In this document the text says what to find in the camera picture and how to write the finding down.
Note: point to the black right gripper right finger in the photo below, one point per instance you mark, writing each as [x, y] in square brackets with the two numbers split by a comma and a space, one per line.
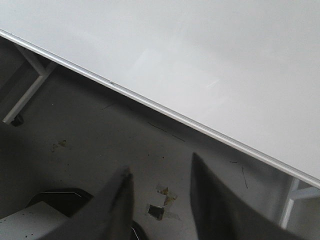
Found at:
[219, 214]

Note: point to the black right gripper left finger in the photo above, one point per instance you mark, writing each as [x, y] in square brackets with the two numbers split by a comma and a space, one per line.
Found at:
[108, 216]

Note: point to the white whiteboard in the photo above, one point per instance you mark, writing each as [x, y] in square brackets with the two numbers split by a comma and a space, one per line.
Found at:
[244, 72]

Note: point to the tape scraps on floor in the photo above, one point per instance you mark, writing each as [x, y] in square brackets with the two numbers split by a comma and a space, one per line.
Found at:
[162, 210]

